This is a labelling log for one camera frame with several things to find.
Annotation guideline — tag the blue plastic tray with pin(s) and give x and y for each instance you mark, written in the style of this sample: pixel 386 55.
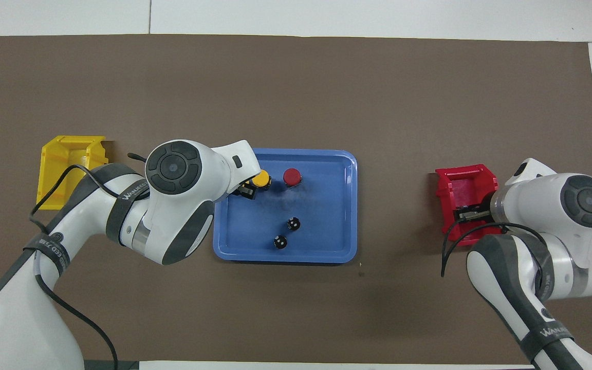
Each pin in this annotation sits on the blue plastic tray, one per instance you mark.
pixel 321 226

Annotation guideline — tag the black cylindrical button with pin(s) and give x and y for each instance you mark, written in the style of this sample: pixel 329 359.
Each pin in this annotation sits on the black cylindrical button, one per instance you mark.
pixel 293 224
pixel 280 242

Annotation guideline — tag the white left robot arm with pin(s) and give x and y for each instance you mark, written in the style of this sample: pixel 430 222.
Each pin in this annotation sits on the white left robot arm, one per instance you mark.
pixel 172 216

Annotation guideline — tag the grey base plate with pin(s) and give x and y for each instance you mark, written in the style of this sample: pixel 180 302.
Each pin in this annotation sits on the grey base plate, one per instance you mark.
pixel 121 365

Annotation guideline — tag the red storage bin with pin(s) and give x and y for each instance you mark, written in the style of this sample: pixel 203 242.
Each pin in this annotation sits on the red storage bin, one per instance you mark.
pixel 463 187

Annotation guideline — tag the brown table mat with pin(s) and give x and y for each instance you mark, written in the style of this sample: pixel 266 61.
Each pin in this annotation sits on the brown table mat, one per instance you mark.
pixel 327 77

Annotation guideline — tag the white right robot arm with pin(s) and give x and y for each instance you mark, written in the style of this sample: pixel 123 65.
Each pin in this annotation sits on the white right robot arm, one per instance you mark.
pixel 573 246

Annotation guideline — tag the red push button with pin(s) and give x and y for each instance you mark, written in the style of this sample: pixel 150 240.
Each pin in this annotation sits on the red push button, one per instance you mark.
pixel 292 177

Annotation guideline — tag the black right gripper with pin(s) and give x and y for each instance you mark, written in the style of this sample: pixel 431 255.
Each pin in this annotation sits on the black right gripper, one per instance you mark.
pixel 483 213

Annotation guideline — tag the yellow storage bin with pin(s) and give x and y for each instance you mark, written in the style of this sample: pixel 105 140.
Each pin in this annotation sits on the yellow storage bin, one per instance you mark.
pixel 57 154

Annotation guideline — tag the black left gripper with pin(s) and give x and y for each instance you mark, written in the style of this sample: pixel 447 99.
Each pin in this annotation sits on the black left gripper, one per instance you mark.
pixel 236 191

